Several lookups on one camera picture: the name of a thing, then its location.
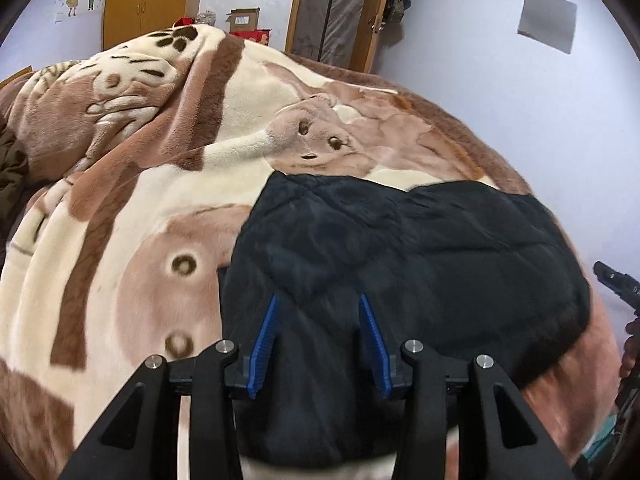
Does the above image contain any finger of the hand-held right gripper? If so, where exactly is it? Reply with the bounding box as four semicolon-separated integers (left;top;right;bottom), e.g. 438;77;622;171
592;261;640;317

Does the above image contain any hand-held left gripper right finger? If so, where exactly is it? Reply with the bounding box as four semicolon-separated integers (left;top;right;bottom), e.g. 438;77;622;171
359;292;576;480

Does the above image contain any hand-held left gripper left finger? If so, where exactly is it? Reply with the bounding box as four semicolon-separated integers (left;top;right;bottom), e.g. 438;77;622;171
59;292;279;480

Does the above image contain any black padded jacket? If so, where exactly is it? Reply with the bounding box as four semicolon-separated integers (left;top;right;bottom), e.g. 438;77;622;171
217;172;593;471

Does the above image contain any person's right hand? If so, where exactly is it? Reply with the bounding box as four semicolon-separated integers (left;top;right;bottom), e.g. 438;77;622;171
619;317;640;381

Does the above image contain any brown cream printed blanket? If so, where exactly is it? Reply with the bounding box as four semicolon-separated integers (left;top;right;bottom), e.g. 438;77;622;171
0;24;626;480

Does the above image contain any dark brown jacket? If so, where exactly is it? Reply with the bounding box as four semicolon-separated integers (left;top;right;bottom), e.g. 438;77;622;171
0;127;31;256

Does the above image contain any red box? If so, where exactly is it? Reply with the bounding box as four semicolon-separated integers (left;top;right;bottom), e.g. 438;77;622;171
230;29;273;46

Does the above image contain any open cardboard box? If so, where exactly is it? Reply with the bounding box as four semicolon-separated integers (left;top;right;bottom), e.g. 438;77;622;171
225;7;262;33

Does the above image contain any yellow wooden wardrobe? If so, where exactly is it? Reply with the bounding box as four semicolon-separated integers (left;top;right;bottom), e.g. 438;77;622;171
102;0;193;51

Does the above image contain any grey square wall panel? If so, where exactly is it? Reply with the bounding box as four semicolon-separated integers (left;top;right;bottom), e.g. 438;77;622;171
516;0;578;55

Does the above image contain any wooden door frame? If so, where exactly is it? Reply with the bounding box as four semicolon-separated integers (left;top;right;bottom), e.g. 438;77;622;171
285;0;399;74

